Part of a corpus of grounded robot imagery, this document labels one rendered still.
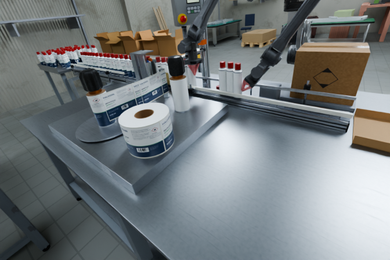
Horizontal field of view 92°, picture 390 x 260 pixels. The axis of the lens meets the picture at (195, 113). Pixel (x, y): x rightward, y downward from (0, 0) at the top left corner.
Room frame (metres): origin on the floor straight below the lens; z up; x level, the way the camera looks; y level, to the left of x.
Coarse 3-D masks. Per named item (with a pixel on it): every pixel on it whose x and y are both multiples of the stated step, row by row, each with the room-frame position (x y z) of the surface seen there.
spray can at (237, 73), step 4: (236, 64) 1.02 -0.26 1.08; (240, 64) 1.02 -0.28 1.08; (236, 68) 1.02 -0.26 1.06; (240, 68) 1.02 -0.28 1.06; (236, 72) 1.01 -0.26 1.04; (240, 72) 1.01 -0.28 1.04; (236, 76) 1.01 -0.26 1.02; (240, 76) 1.01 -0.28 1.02; (236, 80) 1.01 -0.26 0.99; (240, 80) 1.01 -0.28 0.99; (236, 84) 1.01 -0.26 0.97; (240, 84) 1.01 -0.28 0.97; (236, 88) 1.01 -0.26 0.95; (240, 88) 1.01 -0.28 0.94; (236, 92) 1.01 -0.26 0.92; (240, 92) 1.01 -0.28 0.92
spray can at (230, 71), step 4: (228, 64) 1.06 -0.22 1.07; (232, 64) 1.06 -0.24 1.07; (228, 68) 1.07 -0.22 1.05; (232, 68) 1.06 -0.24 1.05; (228, 72) 1.05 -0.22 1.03; (232, 72) 1.05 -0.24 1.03; (228, 76) 1.05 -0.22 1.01; (232, 76) 1.05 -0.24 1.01; (228, 80) 1.05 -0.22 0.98; (232, 80) 1.05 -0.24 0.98; (228, 84) 1.05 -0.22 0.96; (232, 84) 1.05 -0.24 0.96; (228, 88) 1.05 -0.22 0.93; (232, 88) 1.05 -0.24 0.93; (232, 92) 1.05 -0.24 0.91
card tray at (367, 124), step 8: (360, 112) 0.75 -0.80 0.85; (368, 112) 0.74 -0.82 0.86; (376, 112) 0.72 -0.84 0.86; (384, 112) 0.71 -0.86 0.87; (360, 120) 0.71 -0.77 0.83; (368, 120) 0.71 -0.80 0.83; (376, 120) 0.70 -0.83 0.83; (384, 120) 0.69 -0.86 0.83; (360, 128) 0.65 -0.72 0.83; (368, 128) 0.65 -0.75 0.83; (376, 128) 0.64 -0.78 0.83; (384, 128) 0.64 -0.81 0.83; (360, 136) 0.56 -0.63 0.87; (368, 136) 0.60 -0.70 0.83; (376, 136) 0.59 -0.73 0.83; (384, 136) 0.58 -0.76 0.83; (360, 144) 0.56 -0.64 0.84; (368, 144) 0.54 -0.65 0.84; (376, 144) 0.53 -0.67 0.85; (384, 144) 0.52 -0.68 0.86
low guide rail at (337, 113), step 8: (200, 88) 1.16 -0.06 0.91; (232, 96) 1.01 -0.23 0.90; (240, 96) 0.98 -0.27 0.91; (248, 96) 0.95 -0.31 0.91; (280, 104) 0.84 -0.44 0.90; (288, 104) 0.81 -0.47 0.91; (296, 104) 0.79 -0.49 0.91; (320, 112) 0.72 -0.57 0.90; (328, 112) 0.70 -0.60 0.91; (336, 112) 0.69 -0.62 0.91; (344, 112) 0.68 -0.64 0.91
